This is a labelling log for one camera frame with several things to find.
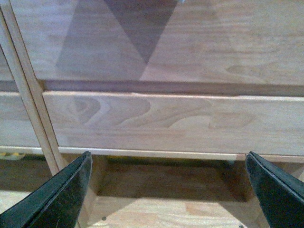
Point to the wooden shelf unit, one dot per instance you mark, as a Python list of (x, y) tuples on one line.
[(24, 123), (170, 96)]

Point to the right wooden shelf unit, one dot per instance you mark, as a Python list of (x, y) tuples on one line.
[(170, 96)]

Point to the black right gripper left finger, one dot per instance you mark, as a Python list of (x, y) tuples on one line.
[(55, 204)]

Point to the left wooden shelf unit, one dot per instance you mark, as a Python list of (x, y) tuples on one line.
[(24, 123)]

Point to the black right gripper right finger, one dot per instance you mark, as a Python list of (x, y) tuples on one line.
[(280, 195)]

